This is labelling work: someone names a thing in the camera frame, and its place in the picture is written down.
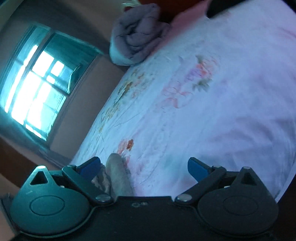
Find window with frame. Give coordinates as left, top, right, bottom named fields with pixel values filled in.
left=1, top=25, right=102, bottom=141

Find red white headboard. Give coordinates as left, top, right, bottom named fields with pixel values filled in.
left=120, top=0, right=211, bottom=25

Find black cloth on bed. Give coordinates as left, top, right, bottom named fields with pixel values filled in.
left=206, top=0, right=244, bottom=18

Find rolled grey blue quilt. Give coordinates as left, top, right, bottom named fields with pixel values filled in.
left=109, top=3, right=170, bottom=66

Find pink floral bed sheet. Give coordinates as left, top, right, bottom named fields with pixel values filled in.
left=72, top=1, right=295, bottom=200

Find grey pants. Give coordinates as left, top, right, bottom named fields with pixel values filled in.
left=91, top=153, right=134, bottom=199

